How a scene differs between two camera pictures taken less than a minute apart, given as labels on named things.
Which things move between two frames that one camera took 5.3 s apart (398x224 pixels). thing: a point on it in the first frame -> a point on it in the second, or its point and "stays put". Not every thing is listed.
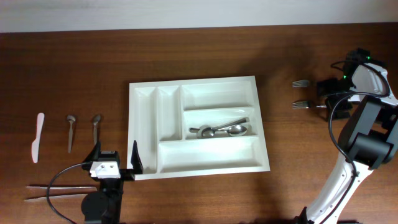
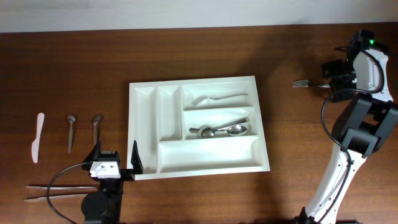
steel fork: (305, 104) -> (201, 98)
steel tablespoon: (233, 130) stays put
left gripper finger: (135, 160) stays put
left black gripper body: (127, 174) stays put
